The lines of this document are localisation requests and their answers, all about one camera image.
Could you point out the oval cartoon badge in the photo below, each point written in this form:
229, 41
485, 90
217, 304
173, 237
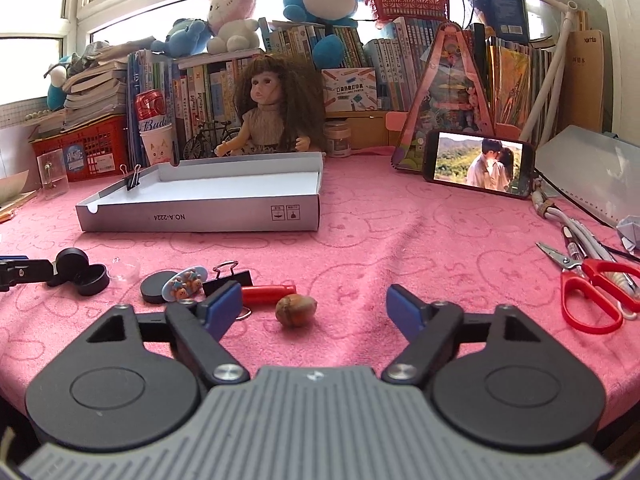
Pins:
186, 281

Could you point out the pink bunny plush toy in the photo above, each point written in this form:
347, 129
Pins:
230, 10

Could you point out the wooden desk organizer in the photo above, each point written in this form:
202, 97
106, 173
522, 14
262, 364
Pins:
367, 130

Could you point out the white paper cup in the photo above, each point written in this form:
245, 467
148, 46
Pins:
157, 145

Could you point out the grey folded paper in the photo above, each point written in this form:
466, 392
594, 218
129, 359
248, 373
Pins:
630, 232

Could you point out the small dark thread snips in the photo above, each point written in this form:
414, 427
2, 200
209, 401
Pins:
570, 240

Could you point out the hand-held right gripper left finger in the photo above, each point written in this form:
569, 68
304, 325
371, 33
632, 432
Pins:
225, 307

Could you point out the black miniature bicycle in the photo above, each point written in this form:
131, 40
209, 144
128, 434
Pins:
200, 142

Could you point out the small red plastic basket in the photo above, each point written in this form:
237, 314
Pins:
407, 5

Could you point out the large black binder clip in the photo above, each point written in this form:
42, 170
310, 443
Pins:
220, 278

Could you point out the row of orange comic books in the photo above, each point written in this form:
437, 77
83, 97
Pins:
515, 80

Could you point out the brown walnut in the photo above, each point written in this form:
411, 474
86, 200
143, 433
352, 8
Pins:
296, 311

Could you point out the small glass jar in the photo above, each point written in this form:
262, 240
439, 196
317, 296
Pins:
339, 140

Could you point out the dark blue carton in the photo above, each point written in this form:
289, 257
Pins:
500, 5

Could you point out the curly-haired doll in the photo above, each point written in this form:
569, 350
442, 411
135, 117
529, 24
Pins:
270, 90

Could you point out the clear plastic dome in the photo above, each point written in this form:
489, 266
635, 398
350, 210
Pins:
124, 270

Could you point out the pencil print card box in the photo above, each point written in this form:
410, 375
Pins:
350, 90

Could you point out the row of blue-spined books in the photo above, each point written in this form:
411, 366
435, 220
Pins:
200, 90

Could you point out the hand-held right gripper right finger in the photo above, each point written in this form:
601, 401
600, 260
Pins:
402, 310

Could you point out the red cylinder stamp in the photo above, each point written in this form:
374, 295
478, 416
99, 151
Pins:
267, 293

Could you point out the large red plastic basket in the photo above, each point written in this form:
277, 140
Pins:
100, 145

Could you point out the blue and white plush toy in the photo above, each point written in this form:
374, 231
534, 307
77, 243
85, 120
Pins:
55, 95

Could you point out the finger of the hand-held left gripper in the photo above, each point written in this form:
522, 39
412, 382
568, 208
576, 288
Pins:
20, 272

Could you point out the pink printed blanket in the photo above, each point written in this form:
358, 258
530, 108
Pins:
400, 240

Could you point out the small blue plush toy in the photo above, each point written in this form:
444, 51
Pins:
182, 35

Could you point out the black round lid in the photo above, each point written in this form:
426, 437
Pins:
70, 261

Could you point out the clear acrylic stand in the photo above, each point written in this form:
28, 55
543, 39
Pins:
52, 175

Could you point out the black smartphone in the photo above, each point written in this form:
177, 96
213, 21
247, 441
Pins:
480, 162

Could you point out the grey cardboard box lid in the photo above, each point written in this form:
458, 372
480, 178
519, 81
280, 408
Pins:
200, 217

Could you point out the small black binder clip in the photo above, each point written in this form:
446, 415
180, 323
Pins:
133, 180

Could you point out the black round container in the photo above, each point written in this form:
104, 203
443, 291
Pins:
92, 281

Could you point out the white window frame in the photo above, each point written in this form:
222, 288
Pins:
85, 20

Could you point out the long row of upright books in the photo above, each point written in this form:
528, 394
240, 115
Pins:
390, 60

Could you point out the black flat disc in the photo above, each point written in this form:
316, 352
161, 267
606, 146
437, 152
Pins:
155, 287

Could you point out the red drink can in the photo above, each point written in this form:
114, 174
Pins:
149, 107

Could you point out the white plastic pipes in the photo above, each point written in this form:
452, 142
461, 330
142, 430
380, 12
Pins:
560, 50

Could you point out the stack of lying books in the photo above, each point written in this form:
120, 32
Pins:
95, 90

